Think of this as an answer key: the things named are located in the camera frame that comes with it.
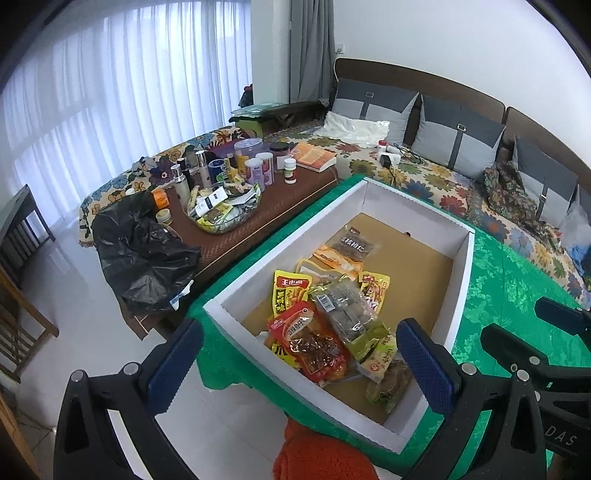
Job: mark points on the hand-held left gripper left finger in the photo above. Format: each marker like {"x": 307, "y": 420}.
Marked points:
{"x": 178, "y": 364}

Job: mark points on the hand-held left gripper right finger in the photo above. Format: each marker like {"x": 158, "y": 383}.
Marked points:
{"x": 422, "y": 364}

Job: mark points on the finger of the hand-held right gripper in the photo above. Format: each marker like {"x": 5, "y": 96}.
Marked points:
{"x": 508, "y": 344}
{"x": 563, "y": 316}

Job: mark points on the dark brown snack packet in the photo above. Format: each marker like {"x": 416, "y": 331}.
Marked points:
{"x": 392, "y": 383}

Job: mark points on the small cream snack packet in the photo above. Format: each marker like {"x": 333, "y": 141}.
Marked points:
{"x": 378, "y": 360}

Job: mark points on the small yellow chicken feet packet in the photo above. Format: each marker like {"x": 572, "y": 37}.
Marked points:
{"x": 376, "y": 290}

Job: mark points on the green snack packet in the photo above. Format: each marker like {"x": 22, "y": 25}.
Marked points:
{"x": 351, "y": 309}

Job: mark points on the red spicy snack packet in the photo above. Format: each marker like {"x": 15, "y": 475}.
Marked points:
{"x": 314, "y": 350}

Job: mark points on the orange walnut packet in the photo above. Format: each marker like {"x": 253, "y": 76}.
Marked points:
{"x": 351, "y": 247}

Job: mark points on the white cardboard box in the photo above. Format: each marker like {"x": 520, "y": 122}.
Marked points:
{"x": 415, "y": 217}

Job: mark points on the green patterned blanket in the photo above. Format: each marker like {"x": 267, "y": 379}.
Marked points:
{"x": 498, "y": 286}

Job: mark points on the blue cloth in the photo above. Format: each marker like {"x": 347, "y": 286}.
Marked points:
{"x": 582, "y": 258}

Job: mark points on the clear plastic bag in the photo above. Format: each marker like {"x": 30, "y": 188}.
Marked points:
{"x": 579, "y": 230}

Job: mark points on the black plastic bag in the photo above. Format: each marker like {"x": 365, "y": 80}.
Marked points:
{"x": 143, "y": 258}

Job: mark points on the grey two-tone cushion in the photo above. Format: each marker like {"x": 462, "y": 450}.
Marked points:
{"x": 540, "y": 180}
{"x": 582, "y": 203}
{"x": 457, "y": 138}
{"x": 369, "y": 106}

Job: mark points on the dark patterned cloth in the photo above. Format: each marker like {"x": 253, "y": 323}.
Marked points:
{"x": 512, "y": 194}

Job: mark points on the orange fuzzy cloth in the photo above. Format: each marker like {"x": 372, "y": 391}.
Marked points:
{"x": 323, "y": 454}

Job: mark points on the small cream jar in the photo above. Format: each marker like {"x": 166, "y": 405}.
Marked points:
{"x": 164, "y": 217}

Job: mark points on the glass bowl of sachets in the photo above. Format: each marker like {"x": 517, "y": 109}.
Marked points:
{"x": 226, "y": 217}

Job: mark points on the floral bedsheet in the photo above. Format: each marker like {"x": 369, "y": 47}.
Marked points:
{"x": 443, "y": 194}

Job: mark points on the glass bottle silver cap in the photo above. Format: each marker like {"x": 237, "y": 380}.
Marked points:
{"x": 181, "y": 189}

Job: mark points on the brown headboard panel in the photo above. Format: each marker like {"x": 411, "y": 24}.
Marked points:
{"x": 549, "y": 134}
{"x": 415, "y": 81}

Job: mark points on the beige pump bottle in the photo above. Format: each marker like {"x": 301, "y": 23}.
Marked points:
{"x": 203, "y": 173}

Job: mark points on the blue cream jar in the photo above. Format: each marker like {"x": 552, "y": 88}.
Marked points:
{"x": 217, "y": 173}

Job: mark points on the purple white canister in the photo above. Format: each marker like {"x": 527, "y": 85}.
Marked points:
{"x": 253, "y": 175}
{"x": 267, "y": 168}

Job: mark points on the black charger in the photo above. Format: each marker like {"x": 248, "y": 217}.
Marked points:
{"x": 386, "y": 161}

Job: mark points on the wooden chair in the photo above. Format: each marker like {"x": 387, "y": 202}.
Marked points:
{"x": 27, "y": 217}

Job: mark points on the white power strip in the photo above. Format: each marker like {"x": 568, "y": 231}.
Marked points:
{"x": 395, "y": 150}

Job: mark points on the clear purple-lid container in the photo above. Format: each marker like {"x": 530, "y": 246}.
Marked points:
{"x": 247, "y": 152}

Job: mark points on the dark-lid jar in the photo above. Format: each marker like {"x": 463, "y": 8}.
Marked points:
{"x": 279, "y": 159}

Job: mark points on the orange book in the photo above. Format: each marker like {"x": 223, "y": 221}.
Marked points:
{"x": 314, "y": 157}

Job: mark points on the white plastic bag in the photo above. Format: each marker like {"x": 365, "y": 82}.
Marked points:
{"x": 355, "y": 129}

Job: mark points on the green box stack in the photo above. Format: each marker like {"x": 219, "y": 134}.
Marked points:
{"x": 251, "y": 113}

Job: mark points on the white sheer curtain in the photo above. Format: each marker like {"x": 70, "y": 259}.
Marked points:
{"x": 115, "y": 92}

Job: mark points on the dark wooden bench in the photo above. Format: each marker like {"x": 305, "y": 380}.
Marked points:
{"x": 295, "y": 110}

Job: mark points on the grey curtain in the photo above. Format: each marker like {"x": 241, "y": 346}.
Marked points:
{"x": 309, "y": 46}

